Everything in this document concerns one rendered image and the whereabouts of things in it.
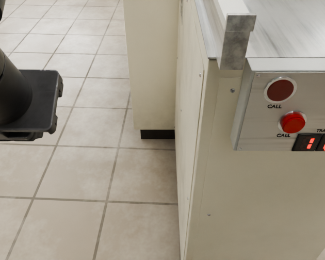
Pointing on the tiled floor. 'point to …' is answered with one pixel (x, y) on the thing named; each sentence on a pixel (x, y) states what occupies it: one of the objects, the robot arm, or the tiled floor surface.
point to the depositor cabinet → (152, 64)
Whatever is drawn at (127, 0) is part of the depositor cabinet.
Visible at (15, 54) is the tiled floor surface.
